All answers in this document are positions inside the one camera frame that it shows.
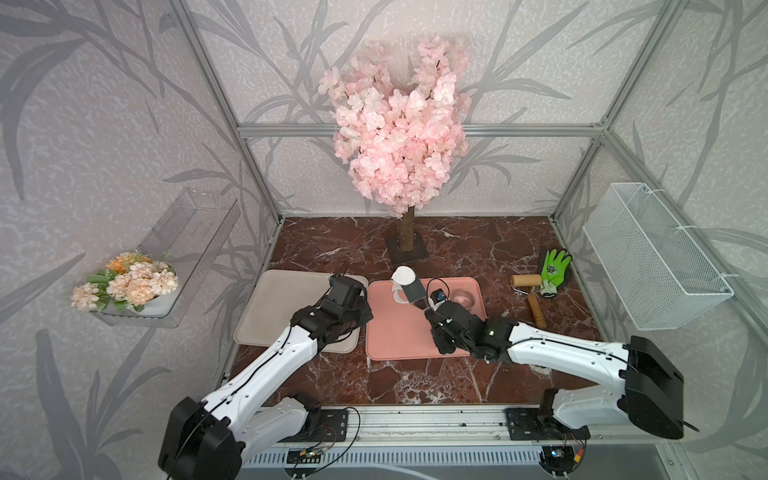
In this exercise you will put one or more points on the wooden rolling pin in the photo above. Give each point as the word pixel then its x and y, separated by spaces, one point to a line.
pixel 527 284

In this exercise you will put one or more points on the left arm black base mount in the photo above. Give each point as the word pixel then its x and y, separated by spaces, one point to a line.
pixel 322 424

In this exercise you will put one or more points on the white wire mesh basket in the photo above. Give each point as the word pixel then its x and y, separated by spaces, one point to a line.
pixel 660 273

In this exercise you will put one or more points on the clear plastic wall shelf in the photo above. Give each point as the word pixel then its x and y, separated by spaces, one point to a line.
pixel 189 237

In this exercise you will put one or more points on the peach artificial flower bouquet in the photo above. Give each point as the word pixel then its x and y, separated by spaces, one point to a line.
pixel 130 281

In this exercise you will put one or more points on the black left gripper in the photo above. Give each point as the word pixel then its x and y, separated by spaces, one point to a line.
pixel 366 312

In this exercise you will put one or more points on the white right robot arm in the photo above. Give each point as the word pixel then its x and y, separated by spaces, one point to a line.
pixel 633 382

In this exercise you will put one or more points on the green work glove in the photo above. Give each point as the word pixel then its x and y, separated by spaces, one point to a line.
pixel 554 271

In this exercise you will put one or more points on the artificial cherry blossom tree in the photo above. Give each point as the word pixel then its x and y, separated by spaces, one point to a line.
pixel 399 143

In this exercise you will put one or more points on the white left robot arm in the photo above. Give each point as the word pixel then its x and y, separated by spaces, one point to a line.
pixel 211 438

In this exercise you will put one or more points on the round cut dumpling wrapper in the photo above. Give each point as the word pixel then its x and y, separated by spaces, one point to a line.
pixel 403 276

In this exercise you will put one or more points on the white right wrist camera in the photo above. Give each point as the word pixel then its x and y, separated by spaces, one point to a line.
pixel 436 298

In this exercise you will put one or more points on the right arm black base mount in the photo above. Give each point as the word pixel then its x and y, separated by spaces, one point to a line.
pixel 539 423

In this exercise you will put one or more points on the white dough ball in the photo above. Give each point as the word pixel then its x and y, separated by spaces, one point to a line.
pixel 398 294

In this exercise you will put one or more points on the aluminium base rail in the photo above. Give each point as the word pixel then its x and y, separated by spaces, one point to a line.
pixel 454 435

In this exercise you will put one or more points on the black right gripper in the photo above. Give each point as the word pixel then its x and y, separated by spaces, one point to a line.
pixel 437 336

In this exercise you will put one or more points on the beige silicone mat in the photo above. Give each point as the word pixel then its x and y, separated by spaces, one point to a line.
pixel 277 296

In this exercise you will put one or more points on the metal spatula black handle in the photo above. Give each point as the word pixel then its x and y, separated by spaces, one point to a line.
pixel 416 294

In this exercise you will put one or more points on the pink silicone mat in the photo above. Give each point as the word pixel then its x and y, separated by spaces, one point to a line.
pixel 401 332

